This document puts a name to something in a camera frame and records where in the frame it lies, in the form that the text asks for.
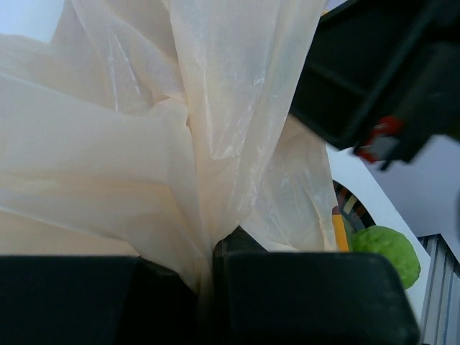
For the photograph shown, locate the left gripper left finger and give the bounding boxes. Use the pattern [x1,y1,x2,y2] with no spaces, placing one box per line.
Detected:
[1,256,198,344]

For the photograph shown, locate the translucent beige plastic bag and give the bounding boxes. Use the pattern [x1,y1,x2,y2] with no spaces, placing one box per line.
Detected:
[1,1,338,295]

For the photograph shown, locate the aluminium front rail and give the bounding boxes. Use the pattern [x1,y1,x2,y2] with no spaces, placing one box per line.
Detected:
[419,234,459,345]

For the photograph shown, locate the green fake custard apple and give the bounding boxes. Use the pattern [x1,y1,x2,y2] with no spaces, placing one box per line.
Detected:
[351,225,421,290]

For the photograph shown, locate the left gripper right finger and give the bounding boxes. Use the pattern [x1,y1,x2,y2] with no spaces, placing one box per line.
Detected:
[213,229,420,344]

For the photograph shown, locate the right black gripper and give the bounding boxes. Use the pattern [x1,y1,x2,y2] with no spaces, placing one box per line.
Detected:
[290,1,459,170]

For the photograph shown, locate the black rimmed white plate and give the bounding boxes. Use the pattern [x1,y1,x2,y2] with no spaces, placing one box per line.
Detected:
[332,180,376,252]

